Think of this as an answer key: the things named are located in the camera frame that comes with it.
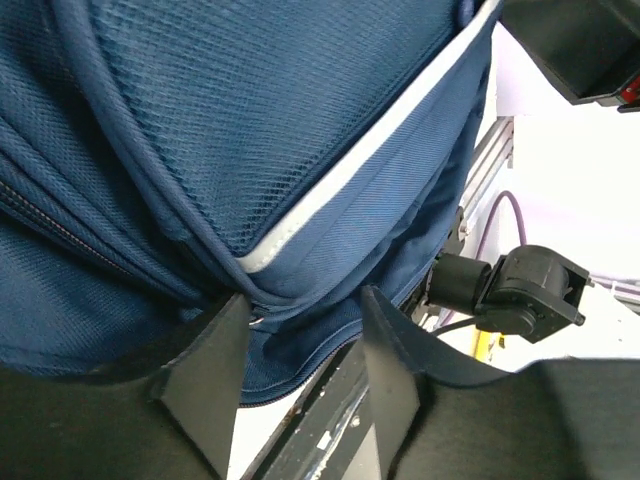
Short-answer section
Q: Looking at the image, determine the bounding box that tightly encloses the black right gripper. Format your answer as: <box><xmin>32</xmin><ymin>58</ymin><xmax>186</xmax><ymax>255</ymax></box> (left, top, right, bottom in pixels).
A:
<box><xmin>501</xmin><ymin>0</ymin><xmax>639</xmax><ymax>113</ymax></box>

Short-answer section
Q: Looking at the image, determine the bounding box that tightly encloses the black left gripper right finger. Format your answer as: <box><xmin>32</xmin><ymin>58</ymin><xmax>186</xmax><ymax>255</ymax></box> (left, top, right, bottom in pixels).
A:
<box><xmin>361</xmin><ymin>287</ymin><xmax>639</xmax><ymax>479</ymax></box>

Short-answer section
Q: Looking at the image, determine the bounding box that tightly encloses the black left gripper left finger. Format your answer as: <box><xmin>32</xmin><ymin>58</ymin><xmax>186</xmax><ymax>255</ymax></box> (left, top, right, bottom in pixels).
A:
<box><xmin>1</xmin><ymin>294</ymin><xmax>249</xmax><ymax>479</ymax></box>

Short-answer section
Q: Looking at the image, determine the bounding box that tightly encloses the navy blue student backpack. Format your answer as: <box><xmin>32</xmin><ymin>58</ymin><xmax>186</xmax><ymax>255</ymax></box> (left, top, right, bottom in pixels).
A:
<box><xmin>1</xmin><ymin>1</ymin><xmax>502</xmax><ymax>406</ymax></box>

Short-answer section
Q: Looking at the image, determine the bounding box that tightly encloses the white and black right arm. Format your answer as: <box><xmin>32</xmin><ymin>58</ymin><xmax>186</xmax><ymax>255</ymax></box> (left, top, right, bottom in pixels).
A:
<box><xmin>428</xmin><ymin>1</ymin><xmax>639</xmax><ymax>343</ymax></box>

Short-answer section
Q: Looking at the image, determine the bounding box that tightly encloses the aluminium front mounting rail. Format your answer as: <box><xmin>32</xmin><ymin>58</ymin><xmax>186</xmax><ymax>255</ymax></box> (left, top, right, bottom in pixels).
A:
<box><xmin>245</xmin><ymin>292</ymin><xmax>508</xmax><ymax>479</ymax></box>

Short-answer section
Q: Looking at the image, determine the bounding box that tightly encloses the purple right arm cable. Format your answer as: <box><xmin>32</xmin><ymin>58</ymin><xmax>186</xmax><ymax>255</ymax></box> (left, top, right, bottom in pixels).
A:
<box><xmin>439</xmin><ymin>189</ymin><xmax>526</xmax><ymax>326</ymax></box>

